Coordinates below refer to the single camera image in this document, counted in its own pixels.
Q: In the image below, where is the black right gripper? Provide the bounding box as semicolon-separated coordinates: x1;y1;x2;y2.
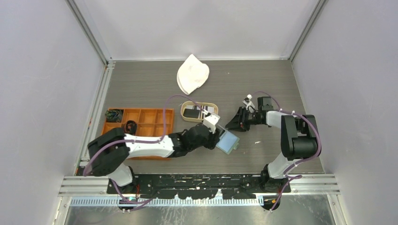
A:
226;106;262;132

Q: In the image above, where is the green card holder wallet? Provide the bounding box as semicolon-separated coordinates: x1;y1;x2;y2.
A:
216;125;240;154

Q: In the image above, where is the beige oval card tray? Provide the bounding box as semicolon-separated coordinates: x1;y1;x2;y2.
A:
180;101;219;123

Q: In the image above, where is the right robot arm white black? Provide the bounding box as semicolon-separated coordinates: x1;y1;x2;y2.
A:
226;95;321;193

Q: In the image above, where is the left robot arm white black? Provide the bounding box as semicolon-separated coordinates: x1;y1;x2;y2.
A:
83;123;221;194

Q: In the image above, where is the orange compartment organizer tray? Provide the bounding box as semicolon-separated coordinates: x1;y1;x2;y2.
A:
101;107;175;161

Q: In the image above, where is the white folded cloth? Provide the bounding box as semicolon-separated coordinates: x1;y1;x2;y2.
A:
176;54;210;95

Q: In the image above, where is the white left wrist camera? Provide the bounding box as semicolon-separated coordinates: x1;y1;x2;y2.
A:
202;113;220;134

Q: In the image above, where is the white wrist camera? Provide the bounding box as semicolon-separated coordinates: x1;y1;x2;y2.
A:
202;113;220;134
242;94;256;113

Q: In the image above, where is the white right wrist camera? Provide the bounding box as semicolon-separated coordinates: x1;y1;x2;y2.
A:
242;94;256;113

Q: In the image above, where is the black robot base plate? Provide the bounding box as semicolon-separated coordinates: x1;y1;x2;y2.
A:
107;172;291;200

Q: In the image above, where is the black red coiled strap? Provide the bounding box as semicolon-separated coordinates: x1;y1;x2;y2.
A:
124;121;138;135

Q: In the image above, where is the dark green coiled strap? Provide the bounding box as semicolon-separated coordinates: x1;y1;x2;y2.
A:
105;109;124;123

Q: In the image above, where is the aluminium frame rail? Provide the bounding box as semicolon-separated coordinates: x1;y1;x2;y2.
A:
58;173;340;197

